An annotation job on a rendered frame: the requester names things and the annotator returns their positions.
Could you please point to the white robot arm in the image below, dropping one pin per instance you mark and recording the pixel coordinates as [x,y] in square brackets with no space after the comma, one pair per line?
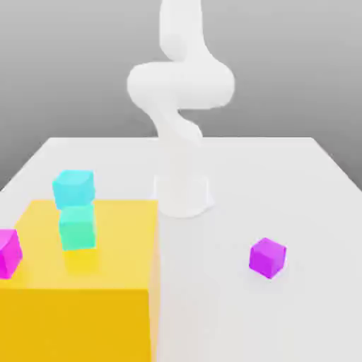
[181,84]

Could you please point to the large yellow box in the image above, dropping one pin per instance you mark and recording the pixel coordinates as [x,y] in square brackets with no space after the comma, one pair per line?
[84,311]

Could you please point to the small cyan cube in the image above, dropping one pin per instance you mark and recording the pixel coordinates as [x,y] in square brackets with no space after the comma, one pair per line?
[73,189]

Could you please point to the small magenta cube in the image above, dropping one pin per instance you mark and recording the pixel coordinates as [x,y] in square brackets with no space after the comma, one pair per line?
[8,254]

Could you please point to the small green cube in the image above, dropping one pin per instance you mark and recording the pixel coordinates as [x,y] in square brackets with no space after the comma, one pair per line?
[77,232]

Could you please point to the small purple cube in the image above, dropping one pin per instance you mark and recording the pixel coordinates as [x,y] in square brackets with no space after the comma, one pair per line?
[267,258]

